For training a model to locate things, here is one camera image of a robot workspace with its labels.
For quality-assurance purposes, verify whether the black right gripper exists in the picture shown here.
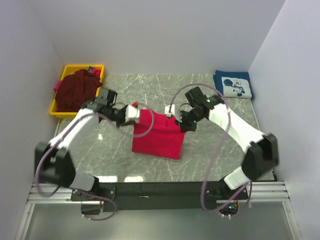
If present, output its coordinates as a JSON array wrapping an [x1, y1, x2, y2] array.
[[175, 109, 205, 133]]

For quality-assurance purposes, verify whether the bright red t-shirt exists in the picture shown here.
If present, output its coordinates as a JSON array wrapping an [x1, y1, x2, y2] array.
[[131, 112, 185, 160]]

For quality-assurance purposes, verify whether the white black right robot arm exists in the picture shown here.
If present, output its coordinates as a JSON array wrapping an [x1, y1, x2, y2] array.
[[165, 83, 279, 200]]

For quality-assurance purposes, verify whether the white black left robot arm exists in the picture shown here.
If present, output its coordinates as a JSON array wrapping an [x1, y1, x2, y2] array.
[[34, 88, 141, 201]]

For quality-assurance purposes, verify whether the dark maroon t-shirt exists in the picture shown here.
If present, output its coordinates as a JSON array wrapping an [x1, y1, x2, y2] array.
[[55, 69, 103, 112]]

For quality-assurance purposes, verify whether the folded blue printed t-shirt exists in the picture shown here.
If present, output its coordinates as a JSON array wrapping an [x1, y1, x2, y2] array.
[[213, 70, 255, 100]]

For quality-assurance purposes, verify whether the yellow plastic bin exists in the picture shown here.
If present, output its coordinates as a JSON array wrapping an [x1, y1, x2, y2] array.
[[49, 64, 105, 118]]

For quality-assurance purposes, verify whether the pink garment in bin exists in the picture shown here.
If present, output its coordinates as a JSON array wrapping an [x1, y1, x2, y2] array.
[[53, 80, 63, 92]]

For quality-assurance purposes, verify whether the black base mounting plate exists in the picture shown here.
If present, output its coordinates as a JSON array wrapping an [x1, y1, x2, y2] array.
[[70, 181, 241, 211]]

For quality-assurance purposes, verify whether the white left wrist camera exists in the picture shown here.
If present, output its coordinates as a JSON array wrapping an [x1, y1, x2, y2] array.
[[125, 104, 141, 123]]

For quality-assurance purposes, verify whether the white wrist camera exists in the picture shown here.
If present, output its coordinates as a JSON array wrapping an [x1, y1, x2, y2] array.
[[125, 104, 141, 123], [164, 104, 176, 118]]

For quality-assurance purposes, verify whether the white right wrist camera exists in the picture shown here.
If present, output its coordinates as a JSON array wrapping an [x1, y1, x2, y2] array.
[[164, 104, 176, 118]]

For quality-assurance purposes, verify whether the aluminium frame rail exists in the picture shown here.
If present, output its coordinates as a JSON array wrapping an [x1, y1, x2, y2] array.
[[27, 181, 290, 204]]

